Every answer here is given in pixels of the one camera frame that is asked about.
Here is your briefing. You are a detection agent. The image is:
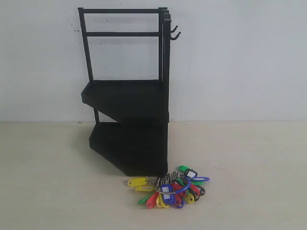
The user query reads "colourful key tag bunch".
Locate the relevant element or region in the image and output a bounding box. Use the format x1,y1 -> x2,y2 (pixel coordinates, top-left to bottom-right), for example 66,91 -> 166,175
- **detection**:
127,165 -> 211,209

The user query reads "black two-tier metal rack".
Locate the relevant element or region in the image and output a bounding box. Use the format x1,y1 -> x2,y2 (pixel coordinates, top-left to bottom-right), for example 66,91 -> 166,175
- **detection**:
78,7 -> 177,176

